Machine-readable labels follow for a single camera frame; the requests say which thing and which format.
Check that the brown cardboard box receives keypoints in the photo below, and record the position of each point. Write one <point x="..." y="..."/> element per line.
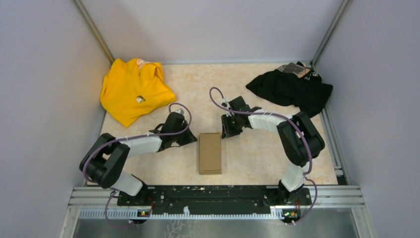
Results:
<point x="209" y="153"/>

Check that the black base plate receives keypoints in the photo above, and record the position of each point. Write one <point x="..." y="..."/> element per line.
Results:
<point x="213" y="199"/>

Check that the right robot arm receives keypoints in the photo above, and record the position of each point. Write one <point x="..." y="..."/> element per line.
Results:
<point x="300" y="139"/>

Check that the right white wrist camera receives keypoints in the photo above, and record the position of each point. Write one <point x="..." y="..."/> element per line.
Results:
<point x="226" y="106"/>

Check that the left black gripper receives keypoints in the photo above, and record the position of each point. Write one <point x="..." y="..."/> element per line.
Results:
<point x="190" y="138"/>

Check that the aluminium frame rail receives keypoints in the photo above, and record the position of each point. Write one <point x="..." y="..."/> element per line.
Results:
<point x="94" y="202"/>

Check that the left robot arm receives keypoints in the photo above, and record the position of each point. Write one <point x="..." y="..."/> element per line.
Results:
<point x="104" y="162"/>

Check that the black shirt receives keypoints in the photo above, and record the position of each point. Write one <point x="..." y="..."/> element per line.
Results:
<point x="307" y="92"/>

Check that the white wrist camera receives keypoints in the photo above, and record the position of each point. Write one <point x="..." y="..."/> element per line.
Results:
<point x="226" y="106"/>
<point x="180" y="111"/>

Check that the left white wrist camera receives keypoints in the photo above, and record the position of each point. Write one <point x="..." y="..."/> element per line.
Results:
<point x="180" y="111"/>

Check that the yellow shirt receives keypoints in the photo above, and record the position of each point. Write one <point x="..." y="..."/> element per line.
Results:
<point x="133" y="89"/>

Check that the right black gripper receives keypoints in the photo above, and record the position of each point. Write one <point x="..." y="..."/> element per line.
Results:
<point x="227" y="131"/>

